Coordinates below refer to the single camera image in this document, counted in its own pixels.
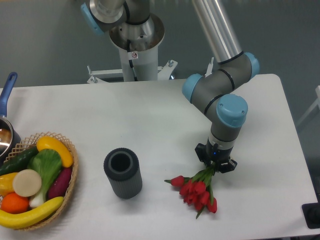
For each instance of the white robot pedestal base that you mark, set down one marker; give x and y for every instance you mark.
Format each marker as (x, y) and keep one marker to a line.
(136, 66)

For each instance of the white frame at right edge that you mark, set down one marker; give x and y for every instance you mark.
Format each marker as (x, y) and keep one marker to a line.
(311, 111)

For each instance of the purple sweet potato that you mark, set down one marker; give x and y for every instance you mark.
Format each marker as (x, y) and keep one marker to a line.
(60, 185)

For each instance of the red tulip bouquet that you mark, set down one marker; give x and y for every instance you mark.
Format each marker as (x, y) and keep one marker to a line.
(197, 190)

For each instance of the orange fruit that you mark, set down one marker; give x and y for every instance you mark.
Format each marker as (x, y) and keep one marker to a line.
(14, 204)

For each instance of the yellow bell pepper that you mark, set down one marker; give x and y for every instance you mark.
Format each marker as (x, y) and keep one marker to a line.
(6, 183)

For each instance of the dark green cucumber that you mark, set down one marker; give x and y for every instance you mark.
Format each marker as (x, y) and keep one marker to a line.
(18, 162)

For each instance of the black device at table edge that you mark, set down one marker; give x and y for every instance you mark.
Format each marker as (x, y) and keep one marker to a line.
(311, 212)

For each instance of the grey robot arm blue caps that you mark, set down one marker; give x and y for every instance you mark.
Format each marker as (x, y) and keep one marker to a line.
(137, 33)

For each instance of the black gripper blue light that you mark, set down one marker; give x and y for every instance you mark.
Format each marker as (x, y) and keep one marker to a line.
(209, 153)

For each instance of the green bok choy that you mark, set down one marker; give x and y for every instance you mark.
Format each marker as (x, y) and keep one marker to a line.
(47, 163)

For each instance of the blue handled saucepan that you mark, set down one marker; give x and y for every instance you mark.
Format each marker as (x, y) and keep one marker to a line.
(8, 136)

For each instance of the yellow banana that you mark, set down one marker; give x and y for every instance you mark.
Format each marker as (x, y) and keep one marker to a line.
(31, 217)

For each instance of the woven wicker basket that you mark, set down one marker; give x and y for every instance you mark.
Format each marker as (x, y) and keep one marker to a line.
(30, 142)

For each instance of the beige round disc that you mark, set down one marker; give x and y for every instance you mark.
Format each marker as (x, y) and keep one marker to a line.
(27, 183)

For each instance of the dark grey ribbed vase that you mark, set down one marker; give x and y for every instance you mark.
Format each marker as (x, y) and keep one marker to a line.
(122, 169)

